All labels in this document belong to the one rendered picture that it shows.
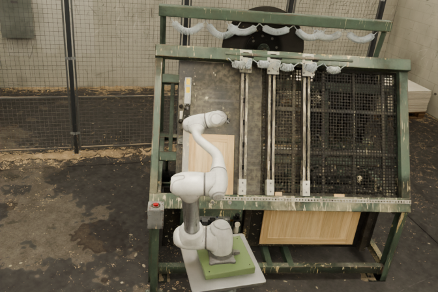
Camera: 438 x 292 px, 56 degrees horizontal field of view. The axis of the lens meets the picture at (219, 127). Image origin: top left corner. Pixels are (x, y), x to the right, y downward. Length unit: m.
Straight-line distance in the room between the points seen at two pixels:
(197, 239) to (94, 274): 1.47
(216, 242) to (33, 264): 1.96
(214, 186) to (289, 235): 1.81
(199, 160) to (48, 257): 1.72
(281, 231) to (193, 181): 1.78
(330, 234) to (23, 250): 2.85
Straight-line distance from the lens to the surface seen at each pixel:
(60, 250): 4.29
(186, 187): 2.29
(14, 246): 4.46
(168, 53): 3.41
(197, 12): 3.85
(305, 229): 3.98
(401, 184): 3.88
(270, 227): 3.88
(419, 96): 8.46
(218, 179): 2.31
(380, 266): 4.25
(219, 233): 2.78
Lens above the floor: 2.77
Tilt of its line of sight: 24 degrees down
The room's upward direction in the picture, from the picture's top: 5 degrees clockwise
